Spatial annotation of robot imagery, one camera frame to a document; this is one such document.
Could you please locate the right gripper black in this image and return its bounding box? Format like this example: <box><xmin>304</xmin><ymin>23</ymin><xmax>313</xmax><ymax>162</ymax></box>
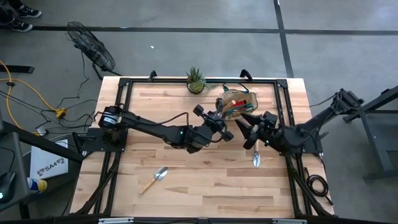
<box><xmin>234</xmin><ymin>111</ymin><xmax>281</xmax><ymax>150</ymax></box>

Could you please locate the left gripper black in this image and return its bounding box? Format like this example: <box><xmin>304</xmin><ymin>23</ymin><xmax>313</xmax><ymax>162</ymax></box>
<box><xmin>186</xmin><ymin>104</ymin><xmax>235</xmax><ymax>154</ymax></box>

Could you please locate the beige green gardening bag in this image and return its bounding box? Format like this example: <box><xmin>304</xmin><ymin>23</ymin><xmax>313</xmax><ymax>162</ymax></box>
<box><xmin>215</xmin><ymin>82</ymin><xmax>259</xmax><ymax>121</ymax></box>

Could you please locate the narrow trowel wooden handle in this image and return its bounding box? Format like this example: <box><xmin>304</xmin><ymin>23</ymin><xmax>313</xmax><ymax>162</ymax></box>
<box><xmin>252</xmin><ymin>140</ymin><xmax>261</xmax><ymax>169</ymax></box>

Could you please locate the wide trowel wooden handle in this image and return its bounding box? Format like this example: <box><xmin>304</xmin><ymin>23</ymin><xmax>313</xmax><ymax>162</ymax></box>
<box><xmin>139</xmin><ymin>166</ymin><xmax>169</xmax><ymax>195</ymax></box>

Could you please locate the potted succulent plant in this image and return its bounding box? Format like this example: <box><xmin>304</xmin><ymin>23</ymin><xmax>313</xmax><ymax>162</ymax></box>
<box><xmin>185</xmin><ymin>65</ymin><xmax>218</xmax><ymax>95</ymax></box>

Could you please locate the black metal side stand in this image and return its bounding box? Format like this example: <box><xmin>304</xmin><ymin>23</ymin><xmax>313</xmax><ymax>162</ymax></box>
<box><xmin>343</xmin><ymin>85</ymin><xmax>398</xmax><ymax>183</ymax></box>

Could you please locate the black floor fan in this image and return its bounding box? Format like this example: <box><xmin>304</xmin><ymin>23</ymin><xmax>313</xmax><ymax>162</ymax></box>
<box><xmin>65</xmin><ymin>21</ymin><xmax>123</xmax><ymax>80</ymax></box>

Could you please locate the white printed box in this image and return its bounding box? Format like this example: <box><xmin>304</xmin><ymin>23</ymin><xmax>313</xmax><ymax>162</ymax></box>
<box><xmin>29</xmin><ymin>139</ymin><xmax>69</xmax><ymax>180</ymax></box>

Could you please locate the black diagonal stand beam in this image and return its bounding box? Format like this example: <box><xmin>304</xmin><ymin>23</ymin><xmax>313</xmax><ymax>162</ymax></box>
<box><xmin>0</xmin><ymin>120</ymin><xmax>85</xmax><ymax>164</ymax></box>

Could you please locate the white blue yellow bottle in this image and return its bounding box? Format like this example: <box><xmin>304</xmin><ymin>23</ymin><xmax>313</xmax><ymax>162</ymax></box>
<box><xmin>26</xmin><ymin>177</ymin><xmax>49</xmax><ymax>195</ymax></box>

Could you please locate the black floor bar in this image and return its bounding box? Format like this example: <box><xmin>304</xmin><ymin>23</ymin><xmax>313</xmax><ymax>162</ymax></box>
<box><xmin>0</xmin><ymin>64</ymin><xmax>35</xmax><ymax>75</ymax></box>

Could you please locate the person's black sneaker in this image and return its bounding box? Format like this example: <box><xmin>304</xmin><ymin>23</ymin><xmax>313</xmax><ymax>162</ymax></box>
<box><xmin>4</xmin><ymin>18</ymin><xmax>34</xmax><ymax>33</ymax></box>
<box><xmin>15</xmin><ymin>3</ymin><xmax>42</xmax><ymax>19</ymax></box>

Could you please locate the dark grey desk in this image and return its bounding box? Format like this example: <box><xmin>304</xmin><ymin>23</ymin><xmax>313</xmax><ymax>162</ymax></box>
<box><xmin>0</xmin><ymin>132</ymin><xmax>32</xmax><ymax>218</ymax></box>

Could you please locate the black computer mouse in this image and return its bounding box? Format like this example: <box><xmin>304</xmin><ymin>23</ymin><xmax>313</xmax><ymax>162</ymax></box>
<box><xmin>0</xmin><ymin>171</ymin><xmax>16</xmax><ymax>205</ymax></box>

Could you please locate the black metal table frame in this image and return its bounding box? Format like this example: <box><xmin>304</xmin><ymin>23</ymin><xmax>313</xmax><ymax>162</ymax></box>
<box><xmin>70</xmin><ymin>76</ymin><xmax>335</xmax><ymax>218</ymax></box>

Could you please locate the coiled black cable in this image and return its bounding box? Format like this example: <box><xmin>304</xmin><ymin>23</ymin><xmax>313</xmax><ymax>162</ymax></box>
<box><xmin>303</xmin><ymin>166</ymin><xmax>334</xmax><ymax>206</ymax></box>

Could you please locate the silver bracket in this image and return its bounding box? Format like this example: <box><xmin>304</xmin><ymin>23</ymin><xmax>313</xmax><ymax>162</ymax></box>
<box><xmin>272</xmin><ymin>218</ymin><xmax>307</xmax><ymax>224</ymax></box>
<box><xmin>98</xmin><ymin>217</ymin><xmax>134</xmax><ymax>224</ymax></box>

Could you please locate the yellow extension cable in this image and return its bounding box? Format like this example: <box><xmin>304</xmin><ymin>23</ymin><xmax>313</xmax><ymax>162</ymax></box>
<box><xmin>0</xmin><ymin>60</ymin><xmax>67</xmax><ymax>138</ymax></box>

